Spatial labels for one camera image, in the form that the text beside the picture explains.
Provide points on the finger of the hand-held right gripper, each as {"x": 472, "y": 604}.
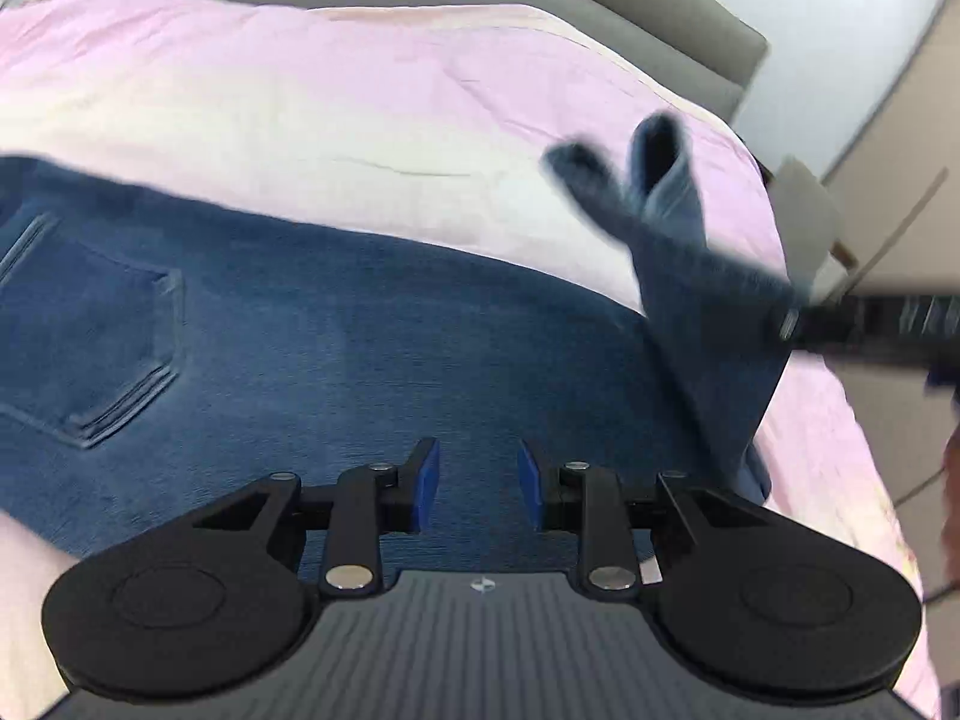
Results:
{"x": 862, "y": 326}

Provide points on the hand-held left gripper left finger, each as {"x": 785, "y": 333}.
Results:
{"x": 427, "y": 481}

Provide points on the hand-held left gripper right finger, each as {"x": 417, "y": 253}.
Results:
{"x": 528, "y": 481}

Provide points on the blue denim pants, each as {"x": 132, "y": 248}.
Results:
{"x": 337, "y": 360}

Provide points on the white bedside box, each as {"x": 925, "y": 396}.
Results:
{"x": 810, "y": 221}

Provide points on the pink bed blanket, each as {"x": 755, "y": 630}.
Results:
{"x": 315, "y": 112}

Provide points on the grey headboard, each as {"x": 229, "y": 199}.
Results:
{"x": 480, "y": 0}

